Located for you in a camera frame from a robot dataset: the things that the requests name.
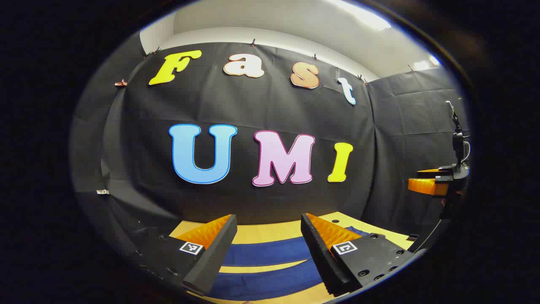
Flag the ceiling light panel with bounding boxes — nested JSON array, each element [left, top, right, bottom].
[[327, 0, 392, 31], [413, 55, 441, 71]]

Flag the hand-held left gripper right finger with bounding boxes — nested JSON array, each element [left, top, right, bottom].
[[300, 212, 418, 297]]

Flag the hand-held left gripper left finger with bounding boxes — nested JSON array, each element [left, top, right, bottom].
[[129, 214, 238, 296]]

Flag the blue jeans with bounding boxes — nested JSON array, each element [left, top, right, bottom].
[[209, 226, 372, 301]]

